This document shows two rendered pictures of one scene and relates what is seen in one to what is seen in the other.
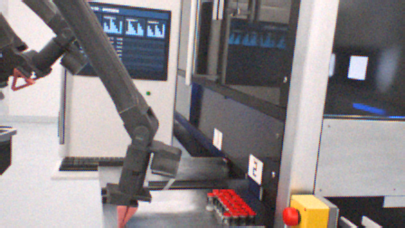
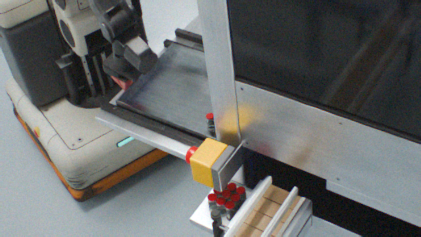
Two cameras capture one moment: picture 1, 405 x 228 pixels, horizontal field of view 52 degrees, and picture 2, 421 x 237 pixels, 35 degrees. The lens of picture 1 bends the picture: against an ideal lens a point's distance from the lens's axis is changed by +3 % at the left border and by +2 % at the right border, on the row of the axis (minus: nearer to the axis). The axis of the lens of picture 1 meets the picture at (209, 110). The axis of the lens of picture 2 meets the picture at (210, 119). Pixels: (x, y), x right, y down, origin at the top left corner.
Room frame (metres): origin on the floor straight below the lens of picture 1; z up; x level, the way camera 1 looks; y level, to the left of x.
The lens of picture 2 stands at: (0.35, -1.02, 2.05)
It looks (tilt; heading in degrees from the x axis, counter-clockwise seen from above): 45 degrees down; 56
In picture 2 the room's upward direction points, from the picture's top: 9 degrees counter-clockwise
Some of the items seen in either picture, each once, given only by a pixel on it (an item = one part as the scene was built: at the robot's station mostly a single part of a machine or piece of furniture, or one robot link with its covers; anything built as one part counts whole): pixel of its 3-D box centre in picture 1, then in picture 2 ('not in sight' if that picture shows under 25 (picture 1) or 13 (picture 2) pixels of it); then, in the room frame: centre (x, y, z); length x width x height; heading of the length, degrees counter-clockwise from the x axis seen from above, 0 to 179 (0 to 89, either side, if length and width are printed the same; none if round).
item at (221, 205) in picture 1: (224, 209); not in sight; (1.06, -0.07, 0.90); 0.18 x 0.02 x 0.05; 18
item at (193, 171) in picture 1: (190, 172); not in sight; (1.38, 0.05, 0.90); 0.34 x 0.26 x 0.04; 107
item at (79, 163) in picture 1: (111, 163); not in sight; (1.66, 0.39, 0.82); 0.40 x 0.14 x 0.02; 104
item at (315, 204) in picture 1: (311, 215); (213, 164); (0.86, -0.24, 0.99); 0.08 x 0.07 x 0.07; 107
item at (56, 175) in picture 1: (111, 167); not in sight; (1.68, 0.40, 0.79); 0.45 x 0.28 x 0.03; 104
